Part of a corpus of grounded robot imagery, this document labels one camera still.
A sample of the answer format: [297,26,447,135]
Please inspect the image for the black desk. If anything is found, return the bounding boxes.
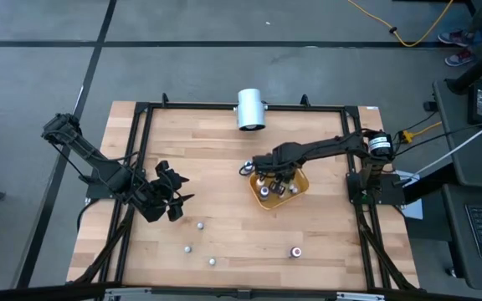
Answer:
[440,183,482,293]

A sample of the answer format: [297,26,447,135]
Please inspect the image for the yellow power connector cable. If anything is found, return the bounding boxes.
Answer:
[399,120,444,144]

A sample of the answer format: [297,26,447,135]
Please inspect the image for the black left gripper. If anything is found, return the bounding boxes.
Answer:
[138,160,195,222]

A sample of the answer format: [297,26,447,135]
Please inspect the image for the black rig beam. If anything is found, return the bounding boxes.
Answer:
[0,282,482,301]

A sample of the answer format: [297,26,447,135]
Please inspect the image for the yellow floor cable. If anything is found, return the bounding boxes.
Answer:
[347,0,455,48]

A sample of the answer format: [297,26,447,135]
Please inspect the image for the black side table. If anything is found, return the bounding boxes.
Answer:
[432,78,482,185]

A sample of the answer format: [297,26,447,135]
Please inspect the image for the white rod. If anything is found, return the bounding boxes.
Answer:
[416,112,482,176]

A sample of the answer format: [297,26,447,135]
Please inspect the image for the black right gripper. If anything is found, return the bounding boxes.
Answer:
[252,153,303,197]

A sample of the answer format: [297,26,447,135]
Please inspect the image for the person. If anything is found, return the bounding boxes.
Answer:
[436,3,482,68]

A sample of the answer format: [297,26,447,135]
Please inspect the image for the silver aluminium extrusion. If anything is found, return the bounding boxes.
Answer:
[335,291,387,301]
[103,287,152,301]

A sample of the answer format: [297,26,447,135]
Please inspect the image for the white paper sheet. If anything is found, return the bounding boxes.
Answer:
[403,198,424,221]

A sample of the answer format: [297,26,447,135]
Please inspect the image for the white cylinder camera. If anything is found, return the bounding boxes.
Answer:
[233,88,269,132]

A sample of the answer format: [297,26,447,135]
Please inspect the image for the yellow plastic bin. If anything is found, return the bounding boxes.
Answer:
[248,166,310,211]

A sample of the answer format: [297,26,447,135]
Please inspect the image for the black stand pole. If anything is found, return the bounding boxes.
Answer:
[445,24,482,95]

